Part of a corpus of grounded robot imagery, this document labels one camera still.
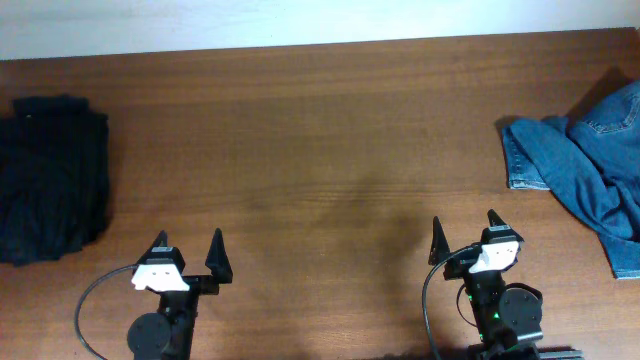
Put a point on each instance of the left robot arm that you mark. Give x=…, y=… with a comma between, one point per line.
x=167, y=333

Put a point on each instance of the blue denim jeans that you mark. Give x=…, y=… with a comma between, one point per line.
x=591, y=166

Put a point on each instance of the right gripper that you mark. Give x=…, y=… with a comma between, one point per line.
x=464, y=267

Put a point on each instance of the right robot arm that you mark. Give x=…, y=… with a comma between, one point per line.
x=507, y=316

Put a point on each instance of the black folded garment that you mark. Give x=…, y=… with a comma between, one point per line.
x=54, y=178

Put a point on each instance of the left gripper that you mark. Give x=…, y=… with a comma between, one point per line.
x=195, y=284

